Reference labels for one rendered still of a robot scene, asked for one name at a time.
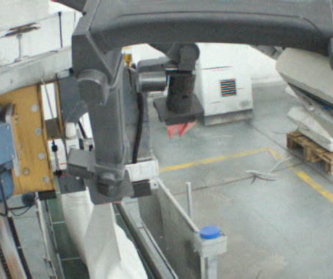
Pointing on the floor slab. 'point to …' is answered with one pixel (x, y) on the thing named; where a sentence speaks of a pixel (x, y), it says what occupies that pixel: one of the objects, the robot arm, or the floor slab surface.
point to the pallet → (318, 152)
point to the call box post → (210, 267)
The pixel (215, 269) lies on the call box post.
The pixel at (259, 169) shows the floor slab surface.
